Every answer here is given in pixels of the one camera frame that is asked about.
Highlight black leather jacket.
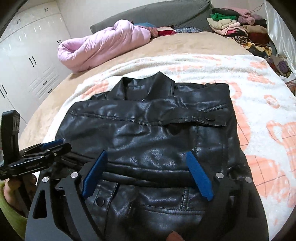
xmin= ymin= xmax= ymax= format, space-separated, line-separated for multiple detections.
xmin=36 ymin=71 xmax=253 ymax=241

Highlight green sleeve forearm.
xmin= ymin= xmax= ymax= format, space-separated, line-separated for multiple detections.
xmin=1 ymin=181 xmax=27 ymax=240

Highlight red and blue clothes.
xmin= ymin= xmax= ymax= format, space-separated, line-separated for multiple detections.
xmin=135 ymin=22 xmax=202 ymax=38

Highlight pile of folded clothes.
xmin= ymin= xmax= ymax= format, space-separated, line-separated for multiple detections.
xmin=207 ymin=7 xmax=292 ymax=78

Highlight left hand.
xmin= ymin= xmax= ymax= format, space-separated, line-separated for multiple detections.
xmin=3 ymin=174 xmax=37 ymax=212

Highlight right hand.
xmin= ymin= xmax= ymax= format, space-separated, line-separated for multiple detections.
xmin=166 ymin=231 xmax=184 ymax=241

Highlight tan bed sheet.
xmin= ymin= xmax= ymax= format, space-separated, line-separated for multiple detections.
xmin=18 ymin=32 xmax=248 ymax=149

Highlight white wardrobe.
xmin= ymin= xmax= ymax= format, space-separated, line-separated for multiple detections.
xmin=1 ymin=1 xmax=71 ymax=131

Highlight pink puffy quilt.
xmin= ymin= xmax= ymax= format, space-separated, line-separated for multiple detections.
xmin=57 ymin=20 xmax=152 ymax=73

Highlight white orange patterned blanket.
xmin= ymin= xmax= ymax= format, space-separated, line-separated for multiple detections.
xmin=44 ymin=54 xmax=295 ymax=240

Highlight white striped curtain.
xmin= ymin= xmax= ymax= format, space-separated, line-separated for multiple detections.
xmin=264 ymin=1 xmax=295 ymax=75

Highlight grey padded headboard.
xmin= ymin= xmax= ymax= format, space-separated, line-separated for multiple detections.
xmin=90 ymin=1 xmax=212 ymax=34

